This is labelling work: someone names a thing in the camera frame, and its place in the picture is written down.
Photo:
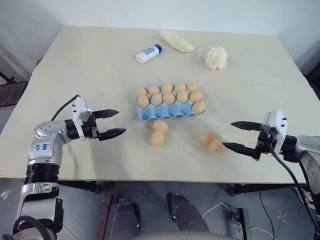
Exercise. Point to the rusty metal stand post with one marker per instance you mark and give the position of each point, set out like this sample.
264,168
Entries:
242,225
108,212

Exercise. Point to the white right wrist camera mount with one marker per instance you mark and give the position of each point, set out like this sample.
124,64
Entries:
278,122

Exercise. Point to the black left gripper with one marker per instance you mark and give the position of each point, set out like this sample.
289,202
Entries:
90,130

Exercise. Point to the black table frame bar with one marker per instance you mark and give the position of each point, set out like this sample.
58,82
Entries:
265,188
80,186

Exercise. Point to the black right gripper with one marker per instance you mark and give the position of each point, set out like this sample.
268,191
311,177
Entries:
265,144

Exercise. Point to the blue egg tray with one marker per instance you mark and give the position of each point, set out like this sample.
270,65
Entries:
160,112

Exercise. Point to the black stand beside table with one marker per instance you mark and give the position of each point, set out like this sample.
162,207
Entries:
11,91

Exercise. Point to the white bottle with blue cap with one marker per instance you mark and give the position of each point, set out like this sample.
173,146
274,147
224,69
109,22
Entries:
148,53

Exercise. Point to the dark rounded shape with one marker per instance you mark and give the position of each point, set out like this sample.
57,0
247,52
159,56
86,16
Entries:
126,220
186,212

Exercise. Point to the clear bag with white filling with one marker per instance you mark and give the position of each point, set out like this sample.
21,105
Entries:
176,41

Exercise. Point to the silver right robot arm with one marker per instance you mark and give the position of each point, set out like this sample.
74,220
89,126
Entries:
307,145

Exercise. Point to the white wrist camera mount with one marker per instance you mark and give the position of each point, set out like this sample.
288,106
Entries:
80,106
278,122

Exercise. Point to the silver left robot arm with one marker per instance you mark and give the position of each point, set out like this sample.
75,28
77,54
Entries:
42,152

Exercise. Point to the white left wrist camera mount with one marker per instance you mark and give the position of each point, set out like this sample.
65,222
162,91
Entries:
80,106

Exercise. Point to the dark object beside table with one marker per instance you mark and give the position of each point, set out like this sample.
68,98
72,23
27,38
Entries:
313,82

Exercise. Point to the brown egg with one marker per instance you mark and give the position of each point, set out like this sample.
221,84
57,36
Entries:
192,87
141,91
216,146
143,101
180,87
206,137
166,87
160,126
182,97
157,139
195,96
153,89
156,99
168,98
199,107

